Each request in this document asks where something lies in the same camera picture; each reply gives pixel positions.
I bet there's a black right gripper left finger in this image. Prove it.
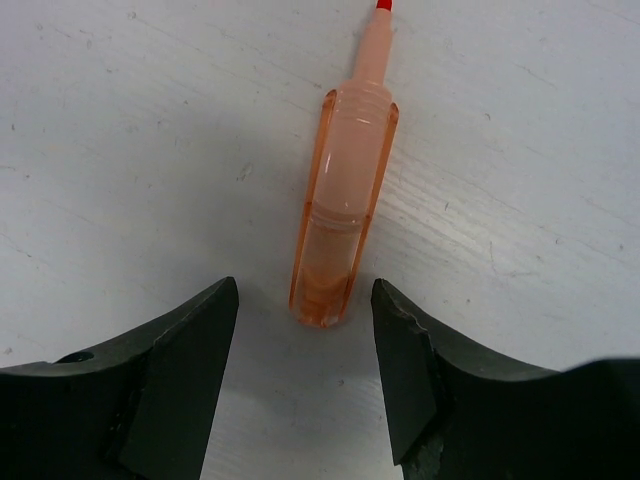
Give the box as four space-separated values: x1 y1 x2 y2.
1 277 239 479

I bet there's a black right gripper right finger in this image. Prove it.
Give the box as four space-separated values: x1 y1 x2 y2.
371 279 639 479

